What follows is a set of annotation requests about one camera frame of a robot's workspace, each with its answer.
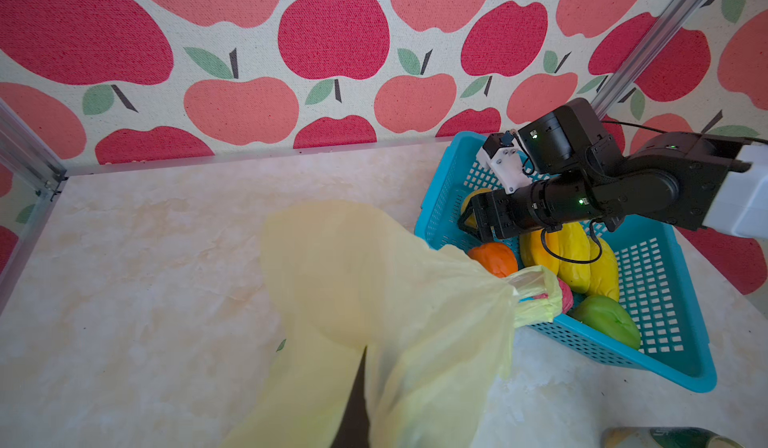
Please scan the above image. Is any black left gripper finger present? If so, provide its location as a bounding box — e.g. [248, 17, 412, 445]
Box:
[331, 350, 370, 448]

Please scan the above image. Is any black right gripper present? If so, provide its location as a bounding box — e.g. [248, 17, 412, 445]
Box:
[458, 98, 626, 243]

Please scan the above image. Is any yellow toy banana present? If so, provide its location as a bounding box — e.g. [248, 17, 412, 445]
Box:
[558, 222, 592, 294]

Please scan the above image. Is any yellow toy corn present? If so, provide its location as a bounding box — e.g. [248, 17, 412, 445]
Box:
[587, 238, 620, 302]

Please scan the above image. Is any orange toy fruit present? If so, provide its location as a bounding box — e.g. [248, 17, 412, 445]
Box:
[468, 242, 519, 278]

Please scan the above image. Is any yellow toy lemon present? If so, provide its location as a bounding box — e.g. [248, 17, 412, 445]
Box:
[460, 188, 491, 230]

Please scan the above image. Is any pink toy fruit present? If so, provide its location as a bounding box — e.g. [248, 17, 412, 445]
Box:
[521, 275, 574, 322]

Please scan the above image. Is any yellow plastic avocado-print bag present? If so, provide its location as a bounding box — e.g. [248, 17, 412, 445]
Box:
[224, 200, 555, 447]

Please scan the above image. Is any green toy fruit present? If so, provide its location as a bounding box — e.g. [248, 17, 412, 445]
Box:
[568, 295, 642, 350]

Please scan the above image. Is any yellow toy mango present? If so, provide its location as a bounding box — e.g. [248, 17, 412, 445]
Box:
[519, 229, 560, 274]

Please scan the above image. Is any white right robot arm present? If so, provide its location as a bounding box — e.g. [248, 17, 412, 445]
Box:
[458, 98, 767, 242]

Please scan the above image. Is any teal plastic mesh basket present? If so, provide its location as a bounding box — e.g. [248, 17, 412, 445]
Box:
[415, 132, 717, 393]

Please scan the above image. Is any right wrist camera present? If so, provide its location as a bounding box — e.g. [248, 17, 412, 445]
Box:
[476, 131, 533, 194]

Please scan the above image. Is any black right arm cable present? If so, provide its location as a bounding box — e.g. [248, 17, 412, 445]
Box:
[539, 119, 768, 266]

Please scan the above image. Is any aluminium frame post right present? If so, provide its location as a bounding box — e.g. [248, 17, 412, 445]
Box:
[592, 0, 705, 118]

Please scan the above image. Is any aluminium frame post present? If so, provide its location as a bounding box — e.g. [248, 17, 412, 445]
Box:
[592, 0, 705, 118]
[1, 101, 68, 201]

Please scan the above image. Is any aluminium frame post left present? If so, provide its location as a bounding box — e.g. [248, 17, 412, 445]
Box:
[1, 101, 68, 201]

